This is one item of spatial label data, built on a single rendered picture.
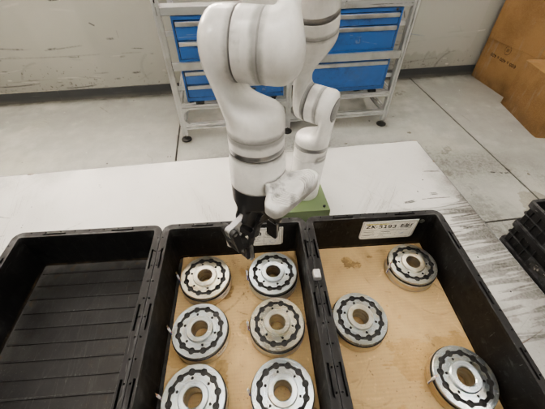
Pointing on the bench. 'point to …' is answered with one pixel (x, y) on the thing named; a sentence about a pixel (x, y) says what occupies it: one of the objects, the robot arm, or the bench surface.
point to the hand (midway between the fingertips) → (260, 240)
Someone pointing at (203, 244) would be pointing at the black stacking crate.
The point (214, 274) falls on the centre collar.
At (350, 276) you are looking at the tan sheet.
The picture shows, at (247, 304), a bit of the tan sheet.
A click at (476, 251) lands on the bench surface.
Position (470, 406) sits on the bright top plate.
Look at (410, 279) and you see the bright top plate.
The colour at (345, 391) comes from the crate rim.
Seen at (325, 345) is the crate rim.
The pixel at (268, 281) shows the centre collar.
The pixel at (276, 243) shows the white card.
